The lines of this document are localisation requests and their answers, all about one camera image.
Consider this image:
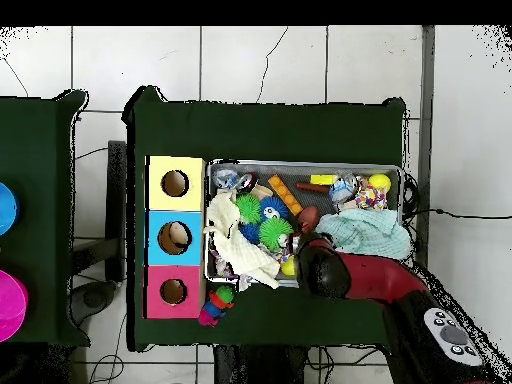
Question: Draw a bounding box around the green spiky ball with eyes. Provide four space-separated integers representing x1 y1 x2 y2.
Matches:
258 216 294 252

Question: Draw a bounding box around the cream waffle cloth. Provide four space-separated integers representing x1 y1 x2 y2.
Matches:
204 191 282 290

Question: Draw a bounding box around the multicolour fuzzy caterpillar toy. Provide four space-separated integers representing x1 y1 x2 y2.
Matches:
197 284 236 328

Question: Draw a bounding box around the light blue waffle cloth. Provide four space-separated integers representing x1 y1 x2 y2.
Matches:
315 208 412 261

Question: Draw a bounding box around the colourful knotted cloth ball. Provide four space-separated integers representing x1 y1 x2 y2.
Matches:
354 175 389 211

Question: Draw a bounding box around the shallow clear mesh bin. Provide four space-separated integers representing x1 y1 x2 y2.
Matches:
204 158 404 288

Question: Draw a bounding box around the blue spiky ball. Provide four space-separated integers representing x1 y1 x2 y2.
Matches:
259 195 290 220
238 222 261 245

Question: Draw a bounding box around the orange plastic grid bar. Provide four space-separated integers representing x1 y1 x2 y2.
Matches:
267 174 304 216

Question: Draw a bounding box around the brown toy football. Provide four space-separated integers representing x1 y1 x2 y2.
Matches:
297 204 321 234

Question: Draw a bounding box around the yellow smiley ball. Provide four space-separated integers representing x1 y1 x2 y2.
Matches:
279 255 298 277

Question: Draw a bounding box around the dark green table cloth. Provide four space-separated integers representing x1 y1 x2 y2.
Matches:
121 85 409 353

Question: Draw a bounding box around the plain yellow ball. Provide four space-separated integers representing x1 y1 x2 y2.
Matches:
367 172 392 193

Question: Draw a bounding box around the black chair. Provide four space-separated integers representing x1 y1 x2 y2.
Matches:
104 139 128 283

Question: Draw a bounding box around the dark green side table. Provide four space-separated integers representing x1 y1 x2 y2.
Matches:
0 89 91 347

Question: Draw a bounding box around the blue bowl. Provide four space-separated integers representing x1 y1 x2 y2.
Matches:
0 181 20 237

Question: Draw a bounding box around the pink bowl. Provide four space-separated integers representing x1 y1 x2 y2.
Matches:
0 269 29 343

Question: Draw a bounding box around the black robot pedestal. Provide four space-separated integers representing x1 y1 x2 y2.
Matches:
213 344 307 384

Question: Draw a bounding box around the black cable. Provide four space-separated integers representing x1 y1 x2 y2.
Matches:
403 207 512 220

